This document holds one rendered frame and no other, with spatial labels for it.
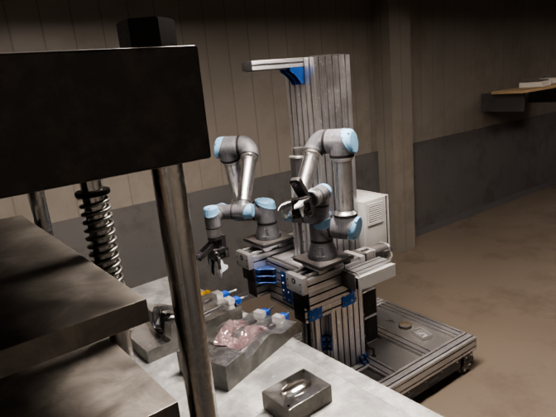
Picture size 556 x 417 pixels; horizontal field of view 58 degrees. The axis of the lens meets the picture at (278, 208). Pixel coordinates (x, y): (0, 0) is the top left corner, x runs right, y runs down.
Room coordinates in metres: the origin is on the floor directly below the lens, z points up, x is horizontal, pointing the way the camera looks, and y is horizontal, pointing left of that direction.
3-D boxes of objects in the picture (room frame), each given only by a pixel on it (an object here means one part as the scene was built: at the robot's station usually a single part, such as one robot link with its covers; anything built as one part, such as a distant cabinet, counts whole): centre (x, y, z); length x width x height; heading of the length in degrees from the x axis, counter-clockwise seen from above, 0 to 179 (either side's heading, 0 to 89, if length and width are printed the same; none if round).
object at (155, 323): (2.19, 0.48, 0.92); 0.35 x 0.16 x 0.09; 127
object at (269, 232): (2.82, 0.07, 1.09); 0.15 x 0.15 x 0.10
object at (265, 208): (2.82, 0.08, 1.20); 0.13 x 0.12 x 0.14; 75
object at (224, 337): (1.96, 0.22, 0.90); 0.26 x 0.18 x 0.08; 144
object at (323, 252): (2.41, -0.21, 1.09); 0.15 x 0.15 x 0.10
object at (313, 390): (1.56, 0.00, 0.84); 0.20 x 0.15 x 0.07; 127
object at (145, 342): (2.19, 0.50, 0.87); 0.50 x 0.26 x 0.14; 127
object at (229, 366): (1.95, 0.21, 0.86); 0.50 x 0.26 x 0.11; 144
